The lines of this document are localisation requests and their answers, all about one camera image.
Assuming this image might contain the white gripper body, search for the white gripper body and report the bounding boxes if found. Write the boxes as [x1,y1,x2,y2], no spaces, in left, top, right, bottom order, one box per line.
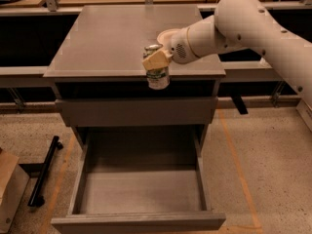
[170,28,198,64]

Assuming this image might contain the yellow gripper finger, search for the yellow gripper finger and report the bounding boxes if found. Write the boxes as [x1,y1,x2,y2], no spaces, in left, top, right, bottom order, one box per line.
[142,49,173,71]

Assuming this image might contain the silver green 7up can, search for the silver green 7up can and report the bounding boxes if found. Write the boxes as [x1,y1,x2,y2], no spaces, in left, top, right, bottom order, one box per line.
[143,44,170,90]

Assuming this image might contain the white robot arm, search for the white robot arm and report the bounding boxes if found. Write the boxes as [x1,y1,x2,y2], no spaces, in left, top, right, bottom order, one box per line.
[142,0,312,106]

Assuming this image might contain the closed grey top drawer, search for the closed grey top drawer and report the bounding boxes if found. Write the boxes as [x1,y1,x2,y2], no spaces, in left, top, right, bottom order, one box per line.
[56,97,217,127]

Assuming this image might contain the grey drawer cabinet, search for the grey drawer cabinet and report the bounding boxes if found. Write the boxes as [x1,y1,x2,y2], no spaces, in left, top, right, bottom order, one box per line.
[45,5,225,146]

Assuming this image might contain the open grey middle drawer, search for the open grey middle drawer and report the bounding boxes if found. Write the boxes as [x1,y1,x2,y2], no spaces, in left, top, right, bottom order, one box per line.
[52,126,226,234]

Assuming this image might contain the white paper bowl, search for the white paper bowl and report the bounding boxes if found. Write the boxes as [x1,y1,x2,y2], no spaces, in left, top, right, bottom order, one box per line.
[157,29,178,50]

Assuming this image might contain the black metal bar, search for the black metal bar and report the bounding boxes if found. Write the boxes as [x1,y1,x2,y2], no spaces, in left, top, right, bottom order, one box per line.
[27,136,63,207]

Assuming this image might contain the brown cardboard box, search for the brown cardboard box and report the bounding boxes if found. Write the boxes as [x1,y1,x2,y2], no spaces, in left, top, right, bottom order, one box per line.
[0,150,29,234]

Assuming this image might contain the grey metal rail shelf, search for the grey metal rail shelf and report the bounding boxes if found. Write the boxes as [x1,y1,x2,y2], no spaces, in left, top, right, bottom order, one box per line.
[0,61,282,88]

